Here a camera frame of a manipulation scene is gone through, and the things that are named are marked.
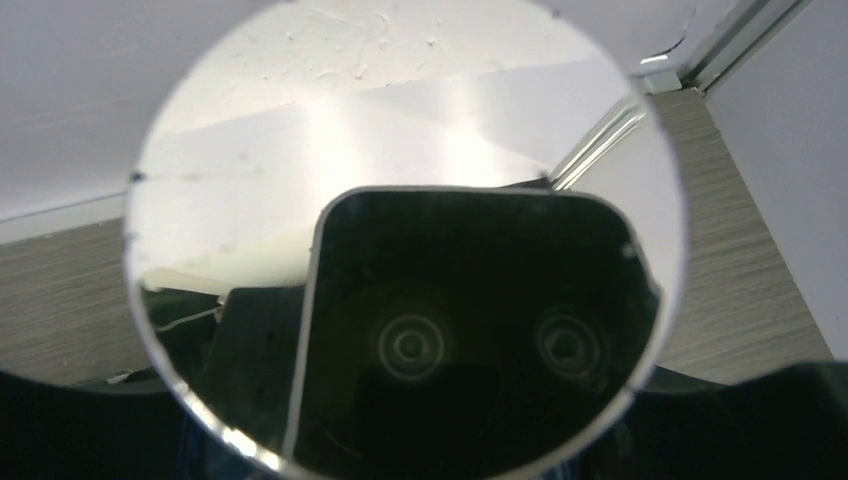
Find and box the blue square glass bottle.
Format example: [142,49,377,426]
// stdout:
[124,1,695,479]

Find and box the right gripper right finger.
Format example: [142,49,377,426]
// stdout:
[596,362,847,479]

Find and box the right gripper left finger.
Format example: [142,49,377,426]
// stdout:
[1,373,186,479]

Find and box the aluminium frame rail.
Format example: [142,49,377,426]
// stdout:
[547,1,808,191]

